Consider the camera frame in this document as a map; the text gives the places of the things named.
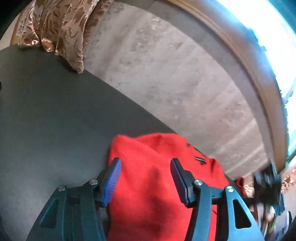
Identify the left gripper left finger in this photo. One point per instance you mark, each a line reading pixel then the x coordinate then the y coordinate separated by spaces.
pixel 73 213

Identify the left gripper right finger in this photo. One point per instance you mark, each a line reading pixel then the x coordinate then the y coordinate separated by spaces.
pixel 234 219

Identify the bright red fuzzy sweater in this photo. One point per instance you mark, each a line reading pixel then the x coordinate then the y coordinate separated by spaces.
pixel 145 204

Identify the cream white garment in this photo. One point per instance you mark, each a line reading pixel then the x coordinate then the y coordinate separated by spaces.
pixel 248 191

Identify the brown floral curtain right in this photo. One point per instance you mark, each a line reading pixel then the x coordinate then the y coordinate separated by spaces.
pixel 288 180

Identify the brown floral curtain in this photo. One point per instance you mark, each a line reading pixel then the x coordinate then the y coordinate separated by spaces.
pixel 61 27
pixel 288 180

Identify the dark red garment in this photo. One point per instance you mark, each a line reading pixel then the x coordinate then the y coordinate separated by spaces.
pixel 240 185

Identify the window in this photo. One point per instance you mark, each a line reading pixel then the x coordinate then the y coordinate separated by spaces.
pixel 276 36

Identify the brown floral curtain left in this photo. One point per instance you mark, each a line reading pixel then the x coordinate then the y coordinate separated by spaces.
pixel 61 27

